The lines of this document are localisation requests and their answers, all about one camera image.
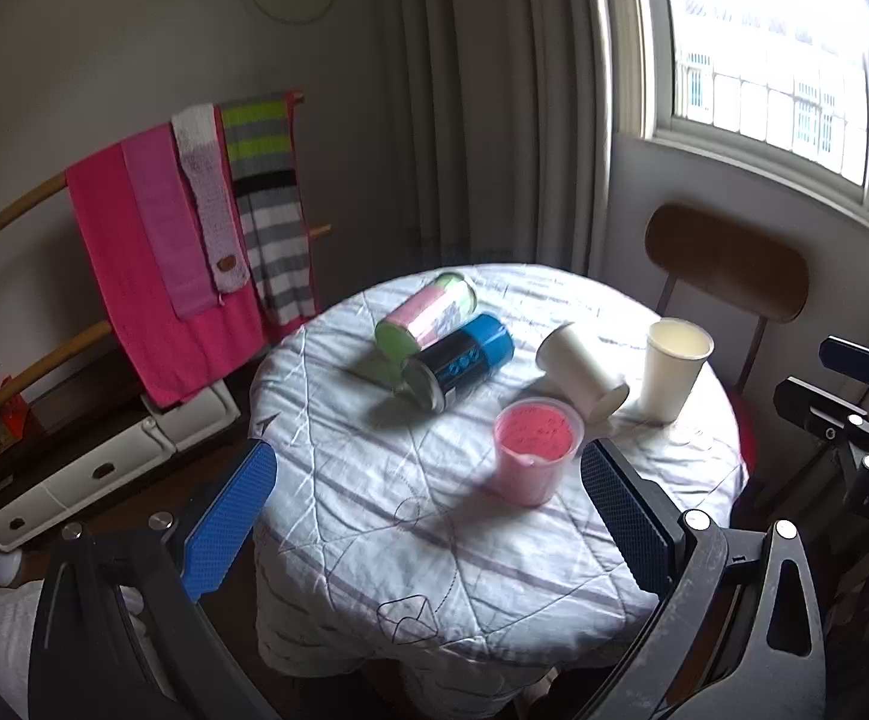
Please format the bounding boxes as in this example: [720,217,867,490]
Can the pink lined clear plastic cup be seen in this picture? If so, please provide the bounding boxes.
[491,397,585,507]

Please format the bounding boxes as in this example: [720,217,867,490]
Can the smaller white paper cup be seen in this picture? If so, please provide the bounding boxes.
[639,317,714,424]

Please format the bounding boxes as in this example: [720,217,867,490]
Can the larger white paper cup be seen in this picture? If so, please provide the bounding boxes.
[535,322,629,424]

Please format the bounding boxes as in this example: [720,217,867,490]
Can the white plastic storage box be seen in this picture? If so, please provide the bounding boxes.
[0,380,240,553]

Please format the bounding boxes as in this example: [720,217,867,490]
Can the brown wooden chair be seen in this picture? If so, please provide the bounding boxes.
[644,203,810,470]

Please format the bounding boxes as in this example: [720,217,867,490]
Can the magenta pink towel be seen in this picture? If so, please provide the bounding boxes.
[63,141,312,410]

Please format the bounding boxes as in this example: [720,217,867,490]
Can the white striped quilted tablecloth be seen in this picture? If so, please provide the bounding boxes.
[247,262,751,714]

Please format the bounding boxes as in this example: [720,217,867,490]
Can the black and blue can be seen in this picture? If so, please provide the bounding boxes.
[402,312,514,413]

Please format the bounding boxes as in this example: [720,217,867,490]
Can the wooden towel rack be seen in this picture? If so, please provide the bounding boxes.
[0,89,330,406]

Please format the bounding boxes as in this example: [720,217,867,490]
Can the pink and green can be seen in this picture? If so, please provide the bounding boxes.
[374,271,478,364]

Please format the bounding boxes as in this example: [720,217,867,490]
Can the white framed window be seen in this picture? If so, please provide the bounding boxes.
[635,0,869,227]

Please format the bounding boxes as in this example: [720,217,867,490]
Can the light pink cloth strip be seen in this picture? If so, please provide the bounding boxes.
[121,124,218,320]

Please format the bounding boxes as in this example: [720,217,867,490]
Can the grey green striped scarf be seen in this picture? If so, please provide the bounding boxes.
[219,91,317,338]

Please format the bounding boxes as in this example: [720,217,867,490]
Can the pink knitted band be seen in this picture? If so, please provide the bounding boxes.
[171,104,251,294]

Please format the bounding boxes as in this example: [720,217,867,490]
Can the grey window curtain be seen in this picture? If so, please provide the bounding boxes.
[379,0,613,277]

